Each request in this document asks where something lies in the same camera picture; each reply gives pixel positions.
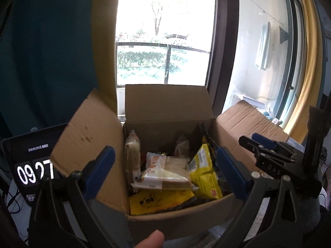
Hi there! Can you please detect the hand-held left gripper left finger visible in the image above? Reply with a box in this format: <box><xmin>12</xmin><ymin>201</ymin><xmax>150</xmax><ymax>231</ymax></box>
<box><xmin>29</xmin><ymin>146</ymin><xmax>116</xmax><ymax>248</ymax></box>

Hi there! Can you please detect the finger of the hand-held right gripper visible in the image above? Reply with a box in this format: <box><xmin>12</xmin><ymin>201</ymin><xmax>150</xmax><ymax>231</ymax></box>
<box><xmin>239</xmin><ymin>136</ymin><xmax>306</xmax><ymax>179</ymax></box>
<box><xmin>252</xmin><ymin>133</ymin><xmax>305</xmax><ymax>164</ymax></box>

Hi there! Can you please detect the dark window frame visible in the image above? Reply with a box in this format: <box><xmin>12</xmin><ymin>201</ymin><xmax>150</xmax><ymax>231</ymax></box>
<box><xmin>206</xmin><ymin>0</ymin><xmax>239</xmax><ymax>117</ymax></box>

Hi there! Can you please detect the clear sandwich packet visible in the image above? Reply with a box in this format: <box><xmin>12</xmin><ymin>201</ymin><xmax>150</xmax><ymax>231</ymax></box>
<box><xmin>131</xmin><ymin>152</ymin><xmax>199</xmax><ymax>191</ymax></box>

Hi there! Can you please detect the black snack packet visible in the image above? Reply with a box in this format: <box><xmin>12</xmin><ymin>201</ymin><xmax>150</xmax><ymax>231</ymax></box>
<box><xmin>199</xmin><ymin>123</ymin><xmax>216</xmax><ymax>149</ymax></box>

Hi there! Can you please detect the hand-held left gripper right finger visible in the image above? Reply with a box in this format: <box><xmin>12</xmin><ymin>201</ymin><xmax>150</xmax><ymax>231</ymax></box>
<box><xmin>215</xmin><ymin>147</ymin><xmax>303</xmax><ymax>248</ymax></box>

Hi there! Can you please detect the hanging white garment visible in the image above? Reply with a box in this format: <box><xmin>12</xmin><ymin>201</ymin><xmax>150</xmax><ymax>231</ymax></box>
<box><xmin>255</xmin><ymin>21</ymin><xmax>272</xmax><ymax>72</ymax></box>

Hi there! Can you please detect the teal curtain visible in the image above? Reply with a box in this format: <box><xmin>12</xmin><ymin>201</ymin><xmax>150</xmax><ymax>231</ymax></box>
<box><xmin>0</xmin><ymin>0</ymin><xmax>104</xmax><ymax>145</ymax></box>

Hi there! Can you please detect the tall sandwich packet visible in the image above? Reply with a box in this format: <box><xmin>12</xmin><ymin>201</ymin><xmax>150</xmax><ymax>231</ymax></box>
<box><xmin>125</xmin><ymin>130</ymin><xmax>142</xmax><ymax>184</ymax></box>

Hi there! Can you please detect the black cable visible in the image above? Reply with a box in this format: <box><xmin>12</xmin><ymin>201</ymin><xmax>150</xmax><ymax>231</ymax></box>
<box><xmin>0</xmin><ymin>170</ymin><xmax>32</xmax><ymax>238</ymax></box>

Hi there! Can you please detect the yellow green-edged snack bag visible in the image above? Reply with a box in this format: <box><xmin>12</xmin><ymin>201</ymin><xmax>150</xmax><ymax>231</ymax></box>
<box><xmin>188</xmin><ymin>143</ymin><xmax>223</xmax><ymax>200</ymax></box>

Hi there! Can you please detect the brown bread packet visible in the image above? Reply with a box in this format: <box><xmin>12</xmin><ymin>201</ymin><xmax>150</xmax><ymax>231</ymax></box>
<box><xmin>173</xmin><ymin>134</ymin><xmax>191</xmax><ymax>159</ymax></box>

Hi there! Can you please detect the black tablet clock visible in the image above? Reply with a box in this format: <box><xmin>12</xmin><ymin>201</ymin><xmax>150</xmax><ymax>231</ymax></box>
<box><xmin>2</xmin><ymin>123</ymin><xmax>69</xmax><ymax>207</ymax></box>

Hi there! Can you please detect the balcony railing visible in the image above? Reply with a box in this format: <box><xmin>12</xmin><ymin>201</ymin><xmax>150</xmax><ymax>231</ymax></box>
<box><xmin>116</xmin><ymin>42</ymin><xmax>211</xmax><ymax>86</ymax></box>

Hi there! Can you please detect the person's left hand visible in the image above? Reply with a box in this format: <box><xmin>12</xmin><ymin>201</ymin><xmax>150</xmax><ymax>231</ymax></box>
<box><xmin>134</xmin><ymin>230</ymin><xmax>165</xmax><ymax>248</ymax></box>

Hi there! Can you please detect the brown cardboard box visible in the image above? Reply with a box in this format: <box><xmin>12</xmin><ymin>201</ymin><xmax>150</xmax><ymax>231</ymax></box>
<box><xmin>49</xmin><ymin>84</ymin><xmax>290</xmax><ymax>241</ymax></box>

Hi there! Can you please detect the yellow curtain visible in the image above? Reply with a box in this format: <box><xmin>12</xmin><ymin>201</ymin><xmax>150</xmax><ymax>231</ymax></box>
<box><xmin>283</xmin><ymin>0</ymin><xmax>327</xmax><ymax>135</ymax></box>

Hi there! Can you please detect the yellow snack bag black print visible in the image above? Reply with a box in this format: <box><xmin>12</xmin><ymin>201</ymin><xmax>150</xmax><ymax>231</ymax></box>
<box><xmin>129</xmin><ymin>189</ymin><xmax>196</xmax><ymax>215</ymax></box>

